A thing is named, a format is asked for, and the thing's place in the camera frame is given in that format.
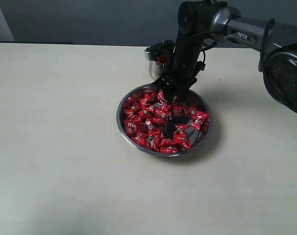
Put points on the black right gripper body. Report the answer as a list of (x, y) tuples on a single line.
[(180, 73)]

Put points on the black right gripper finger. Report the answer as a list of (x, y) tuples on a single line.
[(181, 93), (169, 92)]

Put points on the round stainless steel plate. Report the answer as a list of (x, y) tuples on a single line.
[(155, 127)]

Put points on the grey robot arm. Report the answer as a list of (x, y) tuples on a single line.
[(204, 24)]

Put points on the stainless steel cup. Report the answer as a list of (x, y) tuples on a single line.
[(158, 66)]

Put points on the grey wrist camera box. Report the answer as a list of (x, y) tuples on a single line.
[(163, 48)]

